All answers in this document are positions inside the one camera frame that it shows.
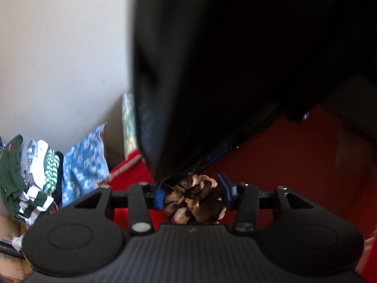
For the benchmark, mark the brown pine cone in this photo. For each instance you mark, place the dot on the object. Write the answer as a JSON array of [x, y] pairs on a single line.
[[194, 200]]

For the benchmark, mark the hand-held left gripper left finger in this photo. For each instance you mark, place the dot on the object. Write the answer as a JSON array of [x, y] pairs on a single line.
[[159, 198]]

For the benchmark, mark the large black bag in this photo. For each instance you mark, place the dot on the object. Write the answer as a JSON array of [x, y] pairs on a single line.
[[235, 64]]

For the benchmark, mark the light patterned cloth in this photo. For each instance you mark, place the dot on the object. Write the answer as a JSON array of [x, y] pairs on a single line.
[[129, 123]]

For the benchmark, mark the cardboard box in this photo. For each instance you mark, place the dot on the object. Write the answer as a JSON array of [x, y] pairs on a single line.
[[11, 241]]

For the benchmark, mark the blue snowflake pattern cloth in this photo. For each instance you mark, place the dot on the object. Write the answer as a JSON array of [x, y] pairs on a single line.
[[84, 165]]

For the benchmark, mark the pile of folded clothes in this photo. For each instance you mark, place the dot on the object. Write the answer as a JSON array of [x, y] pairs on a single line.
[[28, 179]]

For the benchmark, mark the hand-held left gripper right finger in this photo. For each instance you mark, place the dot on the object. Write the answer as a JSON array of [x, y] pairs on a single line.
[[226, 191]]

